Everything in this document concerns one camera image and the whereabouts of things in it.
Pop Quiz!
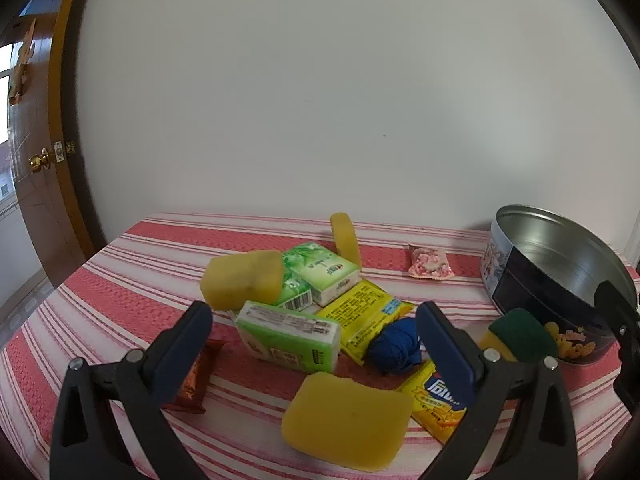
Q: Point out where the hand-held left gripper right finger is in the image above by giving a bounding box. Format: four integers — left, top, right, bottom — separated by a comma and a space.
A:
416, 302, 581, 480

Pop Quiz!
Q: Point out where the green and yellow scouring sponge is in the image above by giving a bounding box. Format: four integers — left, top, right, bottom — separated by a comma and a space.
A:
477, 308, 559, 365

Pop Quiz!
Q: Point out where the pink candy packet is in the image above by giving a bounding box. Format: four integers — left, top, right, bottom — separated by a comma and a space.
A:
407, 243, 456, 280

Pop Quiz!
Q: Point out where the yellow chips packet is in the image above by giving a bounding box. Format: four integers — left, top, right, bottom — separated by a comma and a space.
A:
395, 359, 471, 446

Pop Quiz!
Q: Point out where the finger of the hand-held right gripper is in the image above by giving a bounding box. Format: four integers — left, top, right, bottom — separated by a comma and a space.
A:
594, 280, 640, 361

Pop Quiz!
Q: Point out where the gold door ornament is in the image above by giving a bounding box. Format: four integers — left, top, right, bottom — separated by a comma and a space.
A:
7, 17, 39, 107

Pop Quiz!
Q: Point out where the yellow snack packet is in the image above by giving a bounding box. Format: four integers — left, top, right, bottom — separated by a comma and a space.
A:
315, 280, 416, 367

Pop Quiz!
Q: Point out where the brown wooden door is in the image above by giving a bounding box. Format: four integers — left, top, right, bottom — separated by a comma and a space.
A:
6, 0, 98, 288

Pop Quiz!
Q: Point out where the round metal cookie tin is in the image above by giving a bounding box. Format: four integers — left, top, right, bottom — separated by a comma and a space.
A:
480, 204, 640, 367

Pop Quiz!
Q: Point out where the red striped tablecloth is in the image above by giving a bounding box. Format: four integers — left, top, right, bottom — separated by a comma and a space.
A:
0, 211, 640, 480

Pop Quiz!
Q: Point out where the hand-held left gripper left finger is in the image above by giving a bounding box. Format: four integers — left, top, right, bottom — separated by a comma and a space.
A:
49, 301, 214, 480

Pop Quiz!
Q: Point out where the blue cloth ball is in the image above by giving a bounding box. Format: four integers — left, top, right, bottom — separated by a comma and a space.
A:
367, 317, 426, 376

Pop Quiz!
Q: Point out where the brass door knob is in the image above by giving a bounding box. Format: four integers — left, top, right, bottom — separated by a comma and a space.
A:
27, 149, 52, 174

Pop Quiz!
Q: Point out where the brown snack packet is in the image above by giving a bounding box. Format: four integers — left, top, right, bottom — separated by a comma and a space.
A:
161, 338, 229, 415

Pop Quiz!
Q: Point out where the green tissue pack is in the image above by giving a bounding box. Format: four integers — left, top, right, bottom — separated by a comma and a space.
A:
281, 242, 362, 307
272, 262, 315, 315
235, 301, 342, 374

